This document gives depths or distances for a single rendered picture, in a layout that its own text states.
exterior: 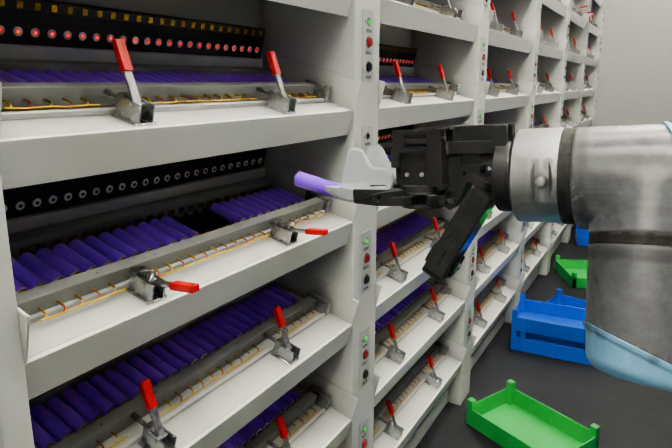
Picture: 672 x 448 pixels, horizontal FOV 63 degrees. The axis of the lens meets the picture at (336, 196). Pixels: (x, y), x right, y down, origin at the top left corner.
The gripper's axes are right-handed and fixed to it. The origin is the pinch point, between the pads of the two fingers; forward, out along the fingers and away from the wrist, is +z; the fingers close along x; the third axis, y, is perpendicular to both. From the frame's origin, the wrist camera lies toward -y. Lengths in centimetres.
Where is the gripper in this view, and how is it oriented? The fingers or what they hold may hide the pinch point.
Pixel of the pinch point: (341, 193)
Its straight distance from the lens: 64.9
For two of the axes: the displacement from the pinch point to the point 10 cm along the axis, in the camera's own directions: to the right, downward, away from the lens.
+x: -5.2, 1.5, -8.4
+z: -8.5, -0.2, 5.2
